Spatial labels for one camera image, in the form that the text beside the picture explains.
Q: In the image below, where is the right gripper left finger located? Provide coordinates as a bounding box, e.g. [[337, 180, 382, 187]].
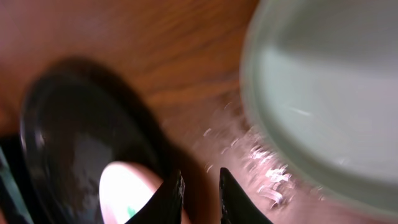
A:
[[126, 170, 185, 224]]

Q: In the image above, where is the mint plate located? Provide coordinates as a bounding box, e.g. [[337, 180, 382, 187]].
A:
[[240, 0, 397, 217]]

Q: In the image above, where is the rectangular black water tray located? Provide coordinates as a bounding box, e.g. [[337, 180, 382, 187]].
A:
[[1, 138, 34, 224]]

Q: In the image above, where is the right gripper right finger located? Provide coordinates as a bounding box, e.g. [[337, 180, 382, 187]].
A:
[[219, 167, 272, 224]]

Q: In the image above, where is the white plate with stain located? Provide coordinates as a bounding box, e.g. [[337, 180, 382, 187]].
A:
[[98, 161, 192, 224]]

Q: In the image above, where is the round black tray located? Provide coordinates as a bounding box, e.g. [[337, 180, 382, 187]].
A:
[[20, 57, 171, 223]]

